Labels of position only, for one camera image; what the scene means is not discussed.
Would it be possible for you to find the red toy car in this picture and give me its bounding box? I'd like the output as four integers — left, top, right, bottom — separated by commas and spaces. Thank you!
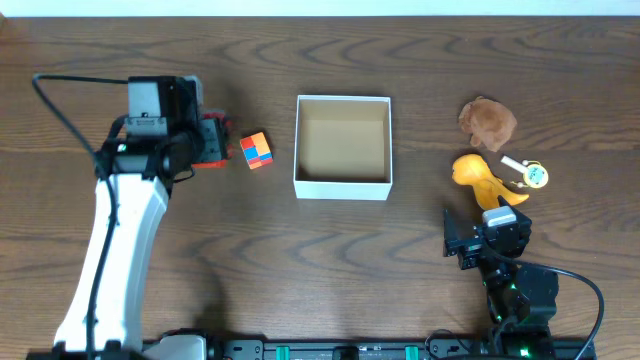
193, 109, 232, 169

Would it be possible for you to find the multicoloured puzzle cube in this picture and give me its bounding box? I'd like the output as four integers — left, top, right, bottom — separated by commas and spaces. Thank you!
240, 132, 273, 170

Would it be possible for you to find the brown plush toy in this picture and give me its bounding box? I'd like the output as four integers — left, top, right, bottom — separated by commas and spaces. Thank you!
458, 96, 517, 152

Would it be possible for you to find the white cardboard box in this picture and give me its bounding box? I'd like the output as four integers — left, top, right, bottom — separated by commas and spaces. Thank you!
293, 95, 393, 201

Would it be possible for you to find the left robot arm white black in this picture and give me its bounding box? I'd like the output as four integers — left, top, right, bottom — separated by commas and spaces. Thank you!
28, 76, 204, 359

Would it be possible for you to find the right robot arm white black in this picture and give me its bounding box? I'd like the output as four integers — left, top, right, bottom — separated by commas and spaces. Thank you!
443, 205, 559, 358

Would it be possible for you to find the orange toy dinosaur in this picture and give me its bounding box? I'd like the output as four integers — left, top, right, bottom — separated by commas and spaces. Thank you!
452, 154, 529, 210

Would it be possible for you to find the yellow round toy with handle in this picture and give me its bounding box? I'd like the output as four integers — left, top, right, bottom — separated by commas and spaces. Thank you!
500, 155, 549, 189

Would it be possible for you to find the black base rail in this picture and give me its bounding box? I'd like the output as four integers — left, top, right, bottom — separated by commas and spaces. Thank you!
142, 337, 599, 360

